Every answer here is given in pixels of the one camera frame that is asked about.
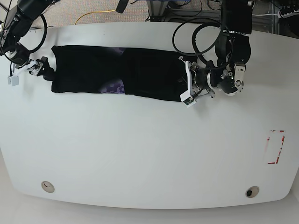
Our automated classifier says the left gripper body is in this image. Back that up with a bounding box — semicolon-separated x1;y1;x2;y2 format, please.
190;66;211;93

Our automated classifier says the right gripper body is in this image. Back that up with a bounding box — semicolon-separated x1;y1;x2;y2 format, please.
28;56;55;81

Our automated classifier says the black T-shirt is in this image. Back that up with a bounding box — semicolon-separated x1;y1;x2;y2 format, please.
51;45;187;102

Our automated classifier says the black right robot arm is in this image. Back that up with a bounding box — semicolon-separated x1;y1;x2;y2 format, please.
0;0;56;86

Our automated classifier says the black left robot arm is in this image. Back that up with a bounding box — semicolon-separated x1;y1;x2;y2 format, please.
192;0;254;95

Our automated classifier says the red tape marking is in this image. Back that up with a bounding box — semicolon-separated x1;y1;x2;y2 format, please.
264;130;286;165

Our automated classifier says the white power strip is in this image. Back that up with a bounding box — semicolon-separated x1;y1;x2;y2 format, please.
278;5;299;19

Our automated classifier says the left table grommet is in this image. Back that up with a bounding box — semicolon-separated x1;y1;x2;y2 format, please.
41;181;55;193

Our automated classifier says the table grommet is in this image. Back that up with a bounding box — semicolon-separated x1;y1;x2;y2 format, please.
245;186;259;198
41;181;55;193

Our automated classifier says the right table grommet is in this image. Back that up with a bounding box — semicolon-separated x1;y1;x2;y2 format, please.
245;186;259;198

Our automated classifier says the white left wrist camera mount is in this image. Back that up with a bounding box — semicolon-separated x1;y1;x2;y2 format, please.
178;56;215;108

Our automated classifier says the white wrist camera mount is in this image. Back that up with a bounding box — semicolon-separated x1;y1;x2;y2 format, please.
178;56;215;108
7;59;35;86

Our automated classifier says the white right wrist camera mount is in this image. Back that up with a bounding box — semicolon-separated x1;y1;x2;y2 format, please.
7;59;35;86

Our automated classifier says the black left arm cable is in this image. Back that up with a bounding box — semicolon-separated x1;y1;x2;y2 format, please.
172;19;225;68

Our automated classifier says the yellow cable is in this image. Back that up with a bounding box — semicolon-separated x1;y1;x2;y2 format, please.
74;8;117;25

